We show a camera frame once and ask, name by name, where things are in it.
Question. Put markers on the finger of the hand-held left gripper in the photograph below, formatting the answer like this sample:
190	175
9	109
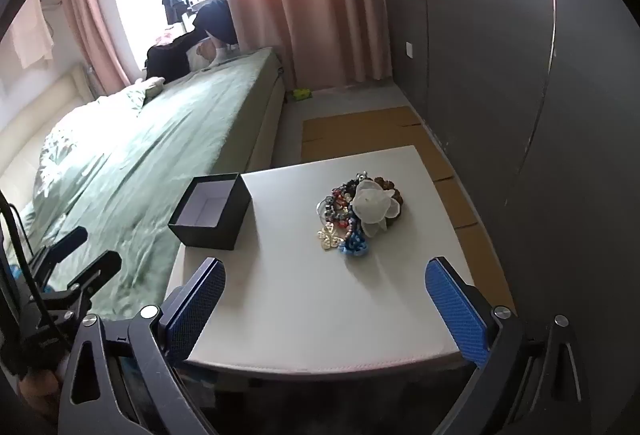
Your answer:
97	270
62	245

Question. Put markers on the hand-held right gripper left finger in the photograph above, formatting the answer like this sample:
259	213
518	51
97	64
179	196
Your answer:
195	310

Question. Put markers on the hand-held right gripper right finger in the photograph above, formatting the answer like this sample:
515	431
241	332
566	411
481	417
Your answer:
457	310

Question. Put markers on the black square gift box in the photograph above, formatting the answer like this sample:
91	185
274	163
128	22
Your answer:
220	235

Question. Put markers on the small white table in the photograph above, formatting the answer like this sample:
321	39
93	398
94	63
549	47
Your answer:
310	295

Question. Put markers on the pale green floral duvet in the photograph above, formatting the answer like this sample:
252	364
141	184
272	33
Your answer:
95	130

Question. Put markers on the cream padded headboard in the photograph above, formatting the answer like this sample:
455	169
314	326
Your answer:
30	125

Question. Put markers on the white fabric flower hair accessory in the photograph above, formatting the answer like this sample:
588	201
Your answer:
372	207

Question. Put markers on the bed with green sheet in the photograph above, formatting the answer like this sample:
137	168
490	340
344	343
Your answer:
175	150

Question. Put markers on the pearly butterfly hair clip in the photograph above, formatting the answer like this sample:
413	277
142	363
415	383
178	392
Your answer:
331	237

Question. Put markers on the flattened brown cardboard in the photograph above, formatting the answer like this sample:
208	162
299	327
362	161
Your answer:
360	130

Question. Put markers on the cream hanging cloth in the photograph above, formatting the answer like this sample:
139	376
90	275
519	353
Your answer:
32	32

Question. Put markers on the narrow pink curtain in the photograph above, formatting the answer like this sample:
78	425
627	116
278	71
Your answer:
95	25

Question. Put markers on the small green toy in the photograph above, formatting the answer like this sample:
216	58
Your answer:
302	94

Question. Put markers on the pile of dark clothes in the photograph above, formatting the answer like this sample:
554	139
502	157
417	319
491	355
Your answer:
215	25

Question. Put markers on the wide pink curtain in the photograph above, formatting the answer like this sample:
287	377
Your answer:
310	0

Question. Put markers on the white wall socket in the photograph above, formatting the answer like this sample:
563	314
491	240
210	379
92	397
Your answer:
410	50

